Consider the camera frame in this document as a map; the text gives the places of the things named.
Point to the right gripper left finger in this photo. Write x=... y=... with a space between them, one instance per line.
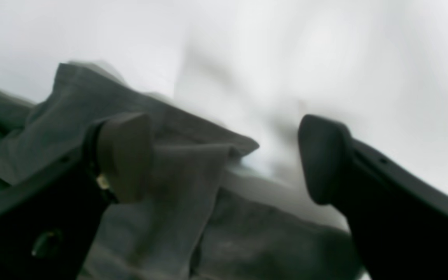
x=49 y=221

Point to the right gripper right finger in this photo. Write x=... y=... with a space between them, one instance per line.
x=398 y=223

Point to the dark grey T-shirt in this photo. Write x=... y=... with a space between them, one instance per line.
x=187 y=227

